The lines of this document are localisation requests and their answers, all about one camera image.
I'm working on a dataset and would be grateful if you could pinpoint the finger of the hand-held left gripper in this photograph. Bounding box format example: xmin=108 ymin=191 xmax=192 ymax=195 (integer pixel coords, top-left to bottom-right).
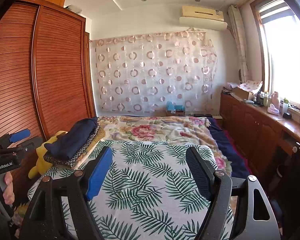
xmin=12 ymin=136 xmax=44 ymax=153
xmin=0 ymin=129 xmax=31 ymax=147

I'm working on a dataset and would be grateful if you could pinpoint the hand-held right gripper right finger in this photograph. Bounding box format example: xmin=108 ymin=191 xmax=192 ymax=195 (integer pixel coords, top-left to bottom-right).
xmin=186 ymin=146 xmax=282 ymax=240

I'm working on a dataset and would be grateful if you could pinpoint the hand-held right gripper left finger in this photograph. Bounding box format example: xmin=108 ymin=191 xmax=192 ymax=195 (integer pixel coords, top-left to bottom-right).
xmin=19 ymin=146 xmax=113 ymax=240

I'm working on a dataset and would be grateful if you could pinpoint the navy t-shirt with orange print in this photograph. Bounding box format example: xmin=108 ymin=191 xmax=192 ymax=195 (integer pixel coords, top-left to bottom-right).
xmin=44 ymin=117 xmax=100 ymax=160

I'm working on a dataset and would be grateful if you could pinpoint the person's left hand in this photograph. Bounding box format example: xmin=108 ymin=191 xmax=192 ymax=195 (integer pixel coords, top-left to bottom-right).
xmin=0 ymin=172 xmax=15 ymax=214

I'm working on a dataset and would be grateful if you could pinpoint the yellow plush toy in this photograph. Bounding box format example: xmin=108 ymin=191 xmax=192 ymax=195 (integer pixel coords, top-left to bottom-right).
xmin=28 ymin=131 xmax=68 ymax=179

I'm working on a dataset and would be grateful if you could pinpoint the dark circle-patterned cloth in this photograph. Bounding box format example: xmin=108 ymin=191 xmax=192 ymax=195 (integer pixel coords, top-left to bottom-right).
xmin=44 ymin=124 xmax=102 ymax=166

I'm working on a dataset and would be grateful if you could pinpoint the navy blanket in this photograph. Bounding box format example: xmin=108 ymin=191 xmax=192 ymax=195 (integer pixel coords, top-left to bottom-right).
xmin=206 ymin=117 xmax=252 ymax=179

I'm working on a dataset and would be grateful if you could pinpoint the leaf print sheet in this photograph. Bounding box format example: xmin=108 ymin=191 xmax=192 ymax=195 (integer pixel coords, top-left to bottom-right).
xmin=27 ymin=140 xmax=234 ymax=240

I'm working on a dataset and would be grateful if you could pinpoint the floral blanket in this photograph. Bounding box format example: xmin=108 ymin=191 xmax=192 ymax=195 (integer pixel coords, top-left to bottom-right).
xmin=97 ymin=116 xmax=233 ymax=175

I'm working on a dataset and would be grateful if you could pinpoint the small blue box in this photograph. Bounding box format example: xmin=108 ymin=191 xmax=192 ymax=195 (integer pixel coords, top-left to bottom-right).
xmin=166 ymin=101 xmax=185 ymax=117

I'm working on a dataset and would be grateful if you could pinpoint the long wooden cabinet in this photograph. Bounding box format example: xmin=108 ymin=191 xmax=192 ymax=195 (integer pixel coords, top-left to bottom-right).
xmin=220 ymin=92 xmax=300 ymax=180

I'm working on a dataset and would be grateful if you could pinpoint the wooden slatted wardrobe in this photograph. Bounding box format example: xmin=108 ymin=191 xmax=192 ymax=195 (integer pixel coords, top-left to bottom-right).
xmin=0 ymin=0 xmax=97 ymax=205

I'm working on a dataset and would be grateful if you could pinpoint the cardboard box with floral paper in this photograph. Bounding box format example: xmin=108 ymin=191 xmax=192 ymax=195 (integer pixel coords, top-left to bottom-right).
xmin=232 ymin=80 xmax=263 ymax=101

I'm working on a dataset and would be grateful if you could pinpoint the sheer circle-patterned curtain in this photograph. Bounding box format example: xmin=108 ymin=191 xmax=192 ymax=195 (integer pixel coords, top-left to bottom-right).
xmin=90 ymin=31 xmax=218 ymax=113

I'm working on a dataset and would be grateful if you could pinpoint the white window curtain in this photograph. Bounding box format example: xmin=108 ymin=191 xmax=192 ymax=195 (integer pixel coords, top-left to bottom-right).
xmin=227 ymin=4 xmax=250 ymax=83

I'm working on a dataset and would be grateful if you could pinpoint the grey bundle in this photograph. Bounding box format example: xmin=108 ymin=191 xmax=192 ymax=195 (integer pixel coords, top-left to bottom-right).
xmin=65 ymin=4 xmax=80 ymax=14

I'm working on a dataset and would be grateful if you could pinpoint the window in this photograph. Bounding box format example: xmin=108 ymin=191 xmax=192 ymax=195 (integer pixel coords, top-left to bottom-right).
xmin=250 ymin=0 xmax=300 ymax=110

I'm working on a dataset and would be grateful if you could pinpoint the wall air conditioner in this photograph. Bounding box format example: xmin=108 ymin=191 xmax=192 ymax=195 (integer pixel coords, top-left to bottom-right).
xmin=179 ymin=5 xmax=228 ymax=32

